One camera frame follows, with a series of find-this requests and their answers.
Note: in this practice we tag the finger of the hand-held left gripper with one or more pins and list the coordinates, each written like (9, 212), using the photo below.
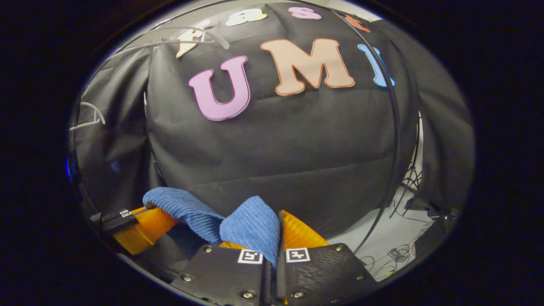
(114, 221)
(148, 225)

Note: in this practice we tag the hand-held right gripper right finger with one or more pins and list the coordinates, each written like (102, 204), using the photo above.
(279, 280)

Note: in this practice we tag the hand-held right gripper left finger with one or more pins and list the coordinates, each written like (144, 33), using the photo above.
(225, 272)

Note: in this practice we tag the white plastic clothes hanger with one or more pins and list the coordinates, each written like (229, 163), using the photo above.
(85, 125)

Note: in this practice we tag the black tripod stand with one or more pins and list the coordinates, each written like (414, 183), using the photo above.
(411, 178)

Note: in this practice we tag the black backdrop cloth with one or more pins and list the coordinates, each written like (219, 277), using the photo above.
(276, 148)

